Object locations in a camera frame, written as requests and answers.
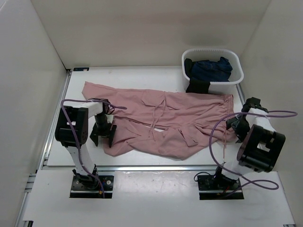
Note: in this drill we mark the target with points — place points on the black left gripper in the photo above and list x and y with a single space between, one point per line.
106 134

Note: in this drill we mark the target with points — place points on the pink trousers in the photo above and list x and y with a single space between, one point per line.
169 124

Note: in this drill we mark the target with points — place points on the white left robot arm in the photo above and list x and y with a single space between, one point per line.
79 121

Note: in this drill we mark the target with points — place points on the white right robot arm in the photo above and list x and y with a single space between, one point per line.
260 144

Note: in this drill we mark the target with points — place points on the dark blue trousers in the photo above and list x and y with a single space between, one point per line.
212 71

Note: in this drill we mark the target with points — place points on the black garment over basket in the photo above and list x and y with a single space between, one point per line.
195 85

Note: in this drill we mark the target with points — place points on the white plastic basket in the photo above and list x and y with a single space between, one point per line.
214 54

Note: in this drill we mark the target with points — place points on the white front cover board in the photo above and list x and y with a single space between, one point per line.
151 199

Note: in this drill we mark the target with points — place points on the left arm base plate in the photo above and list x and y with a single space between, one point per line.
90 188

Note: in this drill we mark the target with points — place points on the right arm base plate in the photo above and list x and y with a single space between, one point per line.
217 187

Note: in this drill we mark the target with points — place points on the aluminium table frame rail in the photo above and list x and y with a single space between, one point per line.
57 158

